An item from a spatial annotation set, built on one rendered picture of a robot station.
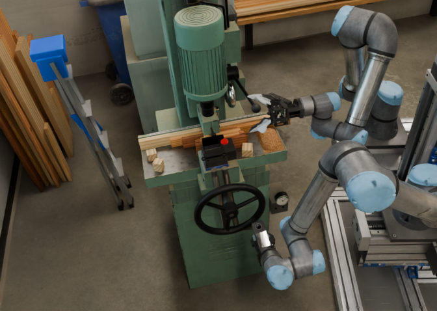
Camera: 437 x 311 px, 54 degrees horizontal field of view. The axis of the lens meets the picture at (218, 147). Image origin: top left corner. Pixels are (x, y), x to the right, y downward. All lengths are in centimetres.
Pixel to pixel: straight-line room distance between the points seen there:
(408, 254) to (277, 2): 246
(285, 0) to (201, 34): 231
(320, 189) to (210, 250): 96
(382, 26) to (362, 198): 67
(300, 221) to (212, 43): 67
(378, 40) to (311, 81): 226
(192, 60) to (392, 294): 144
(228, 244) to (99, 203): 110
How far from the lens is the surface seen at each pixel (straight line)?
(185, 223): 198
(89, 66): 420
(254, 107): 150
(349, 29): 165
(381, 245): 178
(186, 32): 150
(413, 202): 136
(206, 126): 175
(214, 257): 224
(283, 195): 190
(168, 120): 216
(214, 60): 155
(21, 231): 301
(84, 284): 262
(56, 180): 313
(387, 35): 162
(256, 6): 367
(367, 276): 230
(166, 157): 181
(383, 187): 119
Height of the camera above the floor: 212
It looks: 42 degrees down
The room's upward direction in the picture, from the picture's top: 5 degrees counter-clockwise
